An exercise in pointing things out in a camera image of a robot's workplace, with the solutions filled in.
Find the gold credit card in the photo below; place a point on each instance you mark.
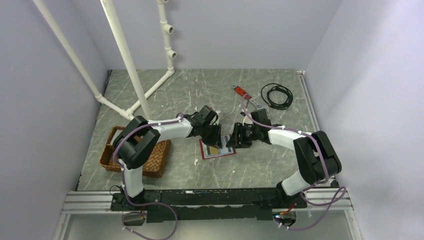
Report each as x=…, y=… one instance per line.
x=213, y=151

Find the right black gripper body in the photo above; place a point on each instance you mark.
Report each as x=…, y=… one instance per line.
x=248, y=134

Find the red handled adjustable wrench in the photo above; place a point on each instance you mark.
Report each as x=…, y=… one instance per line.
x=248, y=97

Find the white cards in basket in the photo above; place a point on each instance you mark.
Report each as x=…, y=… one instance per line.
x=115, y=132

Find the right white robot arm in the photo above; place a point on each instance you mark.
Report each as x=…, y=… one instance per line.
x=316, y=158

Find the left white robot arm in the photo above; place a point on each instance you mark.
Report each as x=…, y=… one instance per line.
x=134, y=145

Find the aluminium frame rail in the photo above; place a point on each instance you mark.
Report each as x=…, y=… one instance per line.
x=99, y=202

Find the white pvc pipe frame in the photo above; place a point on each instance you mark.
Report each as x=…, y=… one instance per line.
x=119, y=37

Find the woven wicker basket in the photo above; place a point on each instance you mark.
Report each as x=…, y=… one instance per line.
x=153, y=168

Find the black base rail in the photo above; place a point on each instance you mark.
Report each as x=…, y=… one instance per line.
x=209, y=204

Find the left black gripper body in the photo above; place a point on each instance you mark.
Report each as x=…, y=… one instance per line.
x=210, y=135

